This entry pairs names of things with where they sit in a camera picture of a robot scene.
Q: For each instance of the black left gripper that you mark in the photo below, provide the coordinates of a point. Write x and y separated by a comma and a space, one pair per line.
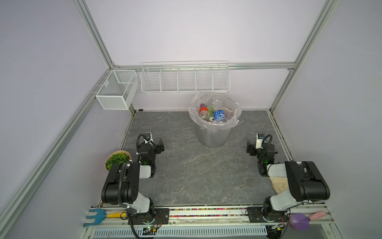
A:
159, 148

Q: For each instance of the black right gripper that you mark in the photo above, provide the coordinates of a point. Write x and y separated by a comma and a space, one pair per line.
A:
251, 148

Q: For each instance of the blue label bottle white cap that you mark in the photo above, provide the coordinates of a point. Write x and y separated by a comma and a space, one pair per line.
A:
218, 111

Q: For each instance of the small red label purple cap bottle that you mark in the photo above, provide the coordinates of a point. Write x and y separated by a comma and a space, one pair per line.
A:
204, 112

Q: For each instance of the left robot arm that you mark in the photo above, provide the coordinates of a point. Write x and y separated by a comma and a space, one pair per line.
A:
121, 186

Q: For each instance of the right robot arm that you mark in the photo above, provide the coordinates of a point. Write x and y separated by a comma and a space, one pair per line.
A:
305, 184

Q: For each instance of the grey mesh waste bin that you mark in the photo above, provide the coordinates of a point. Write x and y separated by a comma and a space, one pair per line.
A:
212, 138

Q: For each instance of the potted green plant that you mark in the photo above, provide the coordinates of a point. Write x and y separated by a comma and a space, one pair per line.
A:
118, 157

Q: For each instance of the beige work glove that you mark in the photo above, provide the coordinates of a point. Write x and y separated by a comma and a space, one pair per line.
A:
279, 184

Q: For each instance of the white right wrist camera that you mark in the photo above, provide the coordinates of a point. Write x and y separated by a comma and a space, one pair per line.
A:
259, 140

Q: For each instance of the white mesh wall basket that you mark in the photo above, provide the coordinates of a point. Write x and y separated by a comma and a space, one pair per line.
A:
118, 90

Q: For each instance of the purple scoop pink handle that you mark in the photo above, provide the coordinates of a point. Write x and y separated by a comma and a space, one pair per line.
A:
300, 222

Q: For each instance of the white wire wall shelf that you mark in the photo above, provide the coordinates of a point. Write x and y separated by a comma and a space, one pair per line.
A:
185, 77

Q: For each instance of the blue garden fork yellow handle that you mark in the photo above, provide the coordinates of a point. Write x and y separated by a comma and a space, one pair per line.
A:
100, 215

